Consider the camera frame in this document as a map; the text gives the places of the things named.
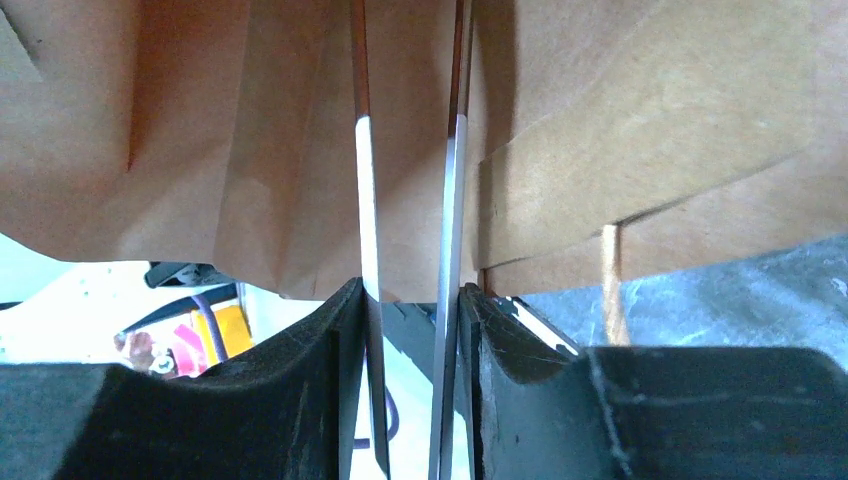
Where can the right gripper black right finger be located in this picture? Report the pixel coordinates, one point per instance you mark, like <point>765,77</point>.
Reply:
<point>645,413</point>

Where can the metal tongs white handle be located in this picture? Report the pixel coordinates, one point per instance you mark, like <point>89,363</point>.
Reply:
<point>411,98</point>

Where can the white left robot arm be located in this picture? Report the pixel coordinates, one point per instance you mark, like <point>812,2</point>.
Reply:
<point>75,318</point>

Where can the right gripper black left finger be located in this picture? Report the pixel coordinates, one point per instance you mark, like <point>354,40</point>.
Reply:
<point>284,409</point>

